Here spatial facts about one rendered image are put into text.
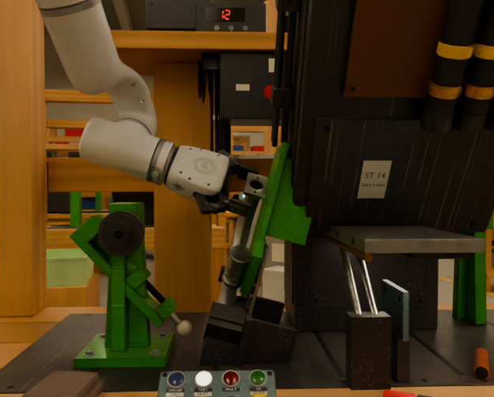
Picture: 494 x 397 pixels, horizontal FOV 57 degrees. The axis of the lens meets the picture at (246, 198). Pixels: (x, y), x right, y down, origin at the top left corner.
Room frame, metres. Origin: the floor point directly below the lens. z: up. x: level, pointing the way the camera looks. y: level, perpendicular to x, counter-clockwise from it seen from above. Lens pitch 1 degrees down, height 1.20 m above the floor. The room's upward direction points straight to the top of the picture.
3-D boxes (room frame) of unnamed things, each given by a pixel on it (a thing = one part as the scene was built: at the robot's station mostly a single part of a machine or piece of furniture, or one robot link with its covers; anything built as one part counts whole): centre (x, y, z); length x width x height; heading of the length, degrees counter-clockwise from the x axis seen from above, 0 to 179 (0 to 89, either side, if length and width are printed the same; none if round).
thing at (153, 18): (1.09, 0.16, 1.59); 0.15 x 0.07 x 0.07; 92
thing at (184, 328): (0.82, 0.12, 0.96); 0.06 x 0.03 x 0.06; 92
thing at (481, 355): (0.74, -0.38, 0.91); 0.09 x 0.02 x 0.02; 153
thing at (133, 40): (1.15, -0.13, 1.52); 0.90 x 0.25 x 0.04; 92
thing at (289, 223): (0.82, -0.07, 1.17); 0.13 x 0.12 x 0.20; 92
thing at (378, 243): (0.79, -0.22, 1.11); 0.39 x 0.16 x 0.03; 2
